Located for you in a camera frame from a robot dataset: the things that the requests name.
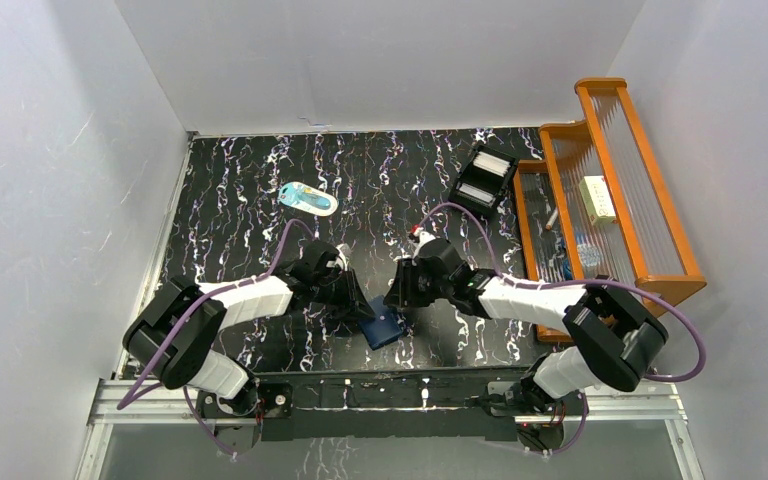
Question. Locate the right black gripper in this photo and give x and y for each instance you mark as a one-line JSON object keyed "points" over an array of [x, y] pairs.
{"points": [[402, 291]]}

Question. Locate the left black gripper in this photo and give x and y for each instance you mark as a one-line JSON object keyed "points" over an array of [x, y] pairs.
{"points": [[347, 295]]}

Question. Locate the blue leather card holder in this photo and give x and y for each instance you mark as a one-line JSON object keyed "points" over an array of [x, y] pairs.
{"points": [[382, 327]]}

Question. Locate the black card box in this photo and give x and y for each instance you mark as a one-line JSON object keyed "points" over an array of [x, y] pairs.
{"points": [[481, 179]]}

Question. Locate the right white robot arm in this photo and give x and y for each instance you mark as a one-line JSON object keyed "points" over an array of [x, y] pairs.
{"points": [[615, 338]]}

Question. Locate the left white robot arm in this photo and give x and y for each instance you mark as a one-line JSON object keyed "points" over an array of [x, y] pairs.
{"points": [[173, 336]]}

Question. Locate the silver cards in box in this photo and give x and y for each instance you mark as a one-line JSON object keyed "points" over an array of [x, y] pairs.
{"points": [[475, 194]]}

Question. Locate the white cards stack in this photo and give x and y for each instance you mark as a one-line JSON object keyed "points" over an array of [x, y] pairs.
{"points": [[491, 163]]}

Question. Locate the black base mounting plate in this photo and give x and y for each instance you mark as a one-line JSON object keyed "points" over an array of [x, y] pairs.
{"points": [[484, 402]]}

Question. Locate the teal oval blister pack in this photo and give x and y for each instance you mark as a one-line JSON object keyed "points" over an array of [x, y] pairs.
{"points": [[307, 199]]}

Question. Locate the small stick on rack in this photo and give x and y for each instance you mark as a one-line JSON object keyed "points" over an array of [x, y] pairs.
{"points": [[552, 219]]}

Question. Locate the blue items on rack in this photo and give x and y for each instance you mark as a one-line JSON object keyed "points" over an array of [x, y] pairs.
{"points": [[589, 253]]}

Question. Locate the orange wooden tiered rack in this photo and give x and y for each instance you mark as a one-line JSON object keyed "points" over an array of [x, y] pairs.
{"points": [[647, 246]]}

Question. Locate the white box on rack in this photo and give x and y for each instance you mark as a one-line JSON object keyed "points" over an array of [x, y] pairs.
{"points": [[597, 200]]}

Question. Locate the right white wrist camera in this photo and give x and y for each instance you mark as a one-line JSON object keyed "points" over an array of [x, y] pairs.
{"points": [[419, 237]]}

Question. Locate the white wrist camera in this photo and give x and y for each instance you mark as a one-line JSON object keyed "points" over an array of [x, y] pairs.
{"points": [[419, 237], [343, 256]]}

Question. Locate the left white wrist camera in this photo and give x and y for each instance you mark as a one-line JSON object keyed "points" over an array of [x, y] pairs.
{"points": [[343, 256]]}

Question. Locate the aluminium frame rail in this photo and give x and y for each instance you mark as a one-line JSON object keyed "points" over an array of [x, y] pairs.
{"points": [[651, 401]]}

